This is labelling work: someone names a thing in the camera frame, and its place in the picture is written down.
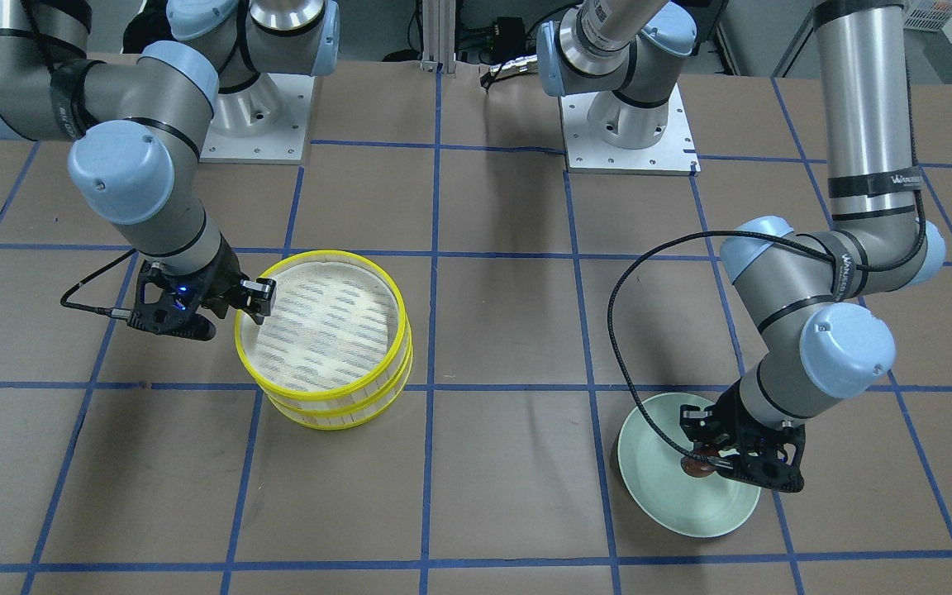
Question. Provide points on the yellow steamer basket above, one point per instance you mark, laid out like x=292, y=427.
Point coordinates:
x=338, y=321
x=349, y=410

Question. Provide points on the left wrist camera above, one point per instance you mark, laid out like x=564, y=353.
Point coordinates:
x=768, y=458

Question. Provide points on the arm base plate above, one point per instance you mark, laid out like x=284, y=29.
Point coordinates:
x=264, y=123
x=605, y=136

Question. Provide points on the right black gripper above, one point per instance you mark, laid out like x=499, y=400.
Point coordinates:
x=217, y=287

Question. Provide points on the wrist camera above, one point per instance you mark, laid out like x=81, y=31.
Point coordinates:
x=168, y=305
x=768, y=458

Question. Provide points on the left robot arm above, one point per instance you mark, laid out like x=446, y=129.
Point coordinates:
x=799, y=289

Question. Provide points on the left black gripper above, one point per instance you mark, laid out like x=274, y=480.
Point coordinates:
x=732, y=420

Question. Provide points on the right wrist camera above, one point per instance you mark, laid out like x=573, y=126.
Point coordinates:
x=168, y=305

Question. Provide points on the light green plate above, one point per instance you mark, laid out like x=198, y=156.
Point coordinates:
x=653, y=475

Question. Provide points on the brown bun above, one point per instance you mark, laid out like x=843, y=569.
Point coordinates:
x=695, y=468

